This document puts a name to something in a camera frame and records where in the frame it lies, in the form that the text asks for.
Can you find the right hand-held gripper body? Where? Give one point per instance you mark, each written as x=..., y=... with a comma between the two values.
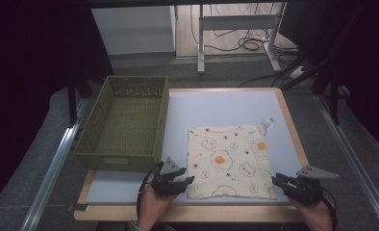
x=308, y=191

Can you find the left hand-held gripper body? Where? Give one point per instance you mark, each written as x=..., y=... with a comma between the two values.
x=162, y=187

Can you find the cream cloth with egg print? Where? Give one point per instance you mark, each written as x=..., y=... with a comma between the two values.
x=229, y=160

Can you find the green woven basket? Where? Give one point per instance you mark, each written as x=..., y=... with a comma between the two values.
x=130, y=128

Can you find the black tape piece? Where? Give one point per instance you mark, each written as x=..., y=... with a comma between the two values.
x=80, y=207

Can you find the black tripod stand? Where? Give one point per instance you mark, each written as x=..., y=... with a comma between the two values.
x=333, y=96

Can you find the white power strip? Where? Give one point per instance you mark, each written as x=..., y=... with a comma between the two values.
x=297, y=72

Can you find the dark curtain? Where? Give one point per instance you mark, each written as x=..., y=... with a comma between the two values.
x=367, y=64
x=27, y=80

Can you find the white cabinet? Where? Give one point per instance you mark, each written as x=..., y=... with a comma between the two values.
x=133, y=30

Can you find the aluminium rail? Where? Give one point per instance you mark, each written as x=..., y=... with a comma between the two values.
x=357, y=166
x=54, y=173

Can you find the black post stand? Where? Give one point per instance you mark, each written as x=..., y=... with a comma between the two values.
x=72, y=102

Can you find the white desk frame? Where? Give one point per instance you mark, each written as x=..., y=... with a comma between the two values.
x=239, y=22

